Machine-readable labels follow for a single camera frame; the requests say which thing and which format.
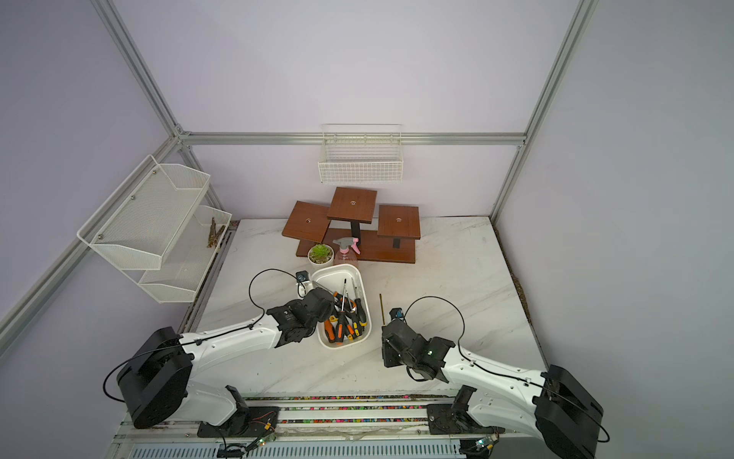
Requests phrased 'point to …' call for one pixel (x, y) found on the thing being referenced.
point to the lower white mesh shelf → (185, 264)
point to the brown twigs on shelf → (213, 234)
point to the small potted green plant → (319, 256)
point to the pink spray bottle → (348, 251)
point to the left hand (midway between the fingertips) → (316, 301)
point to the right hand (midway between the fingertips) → (388, 351)
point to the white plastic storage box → (333, 276)
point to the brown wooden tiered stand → (384, 233)
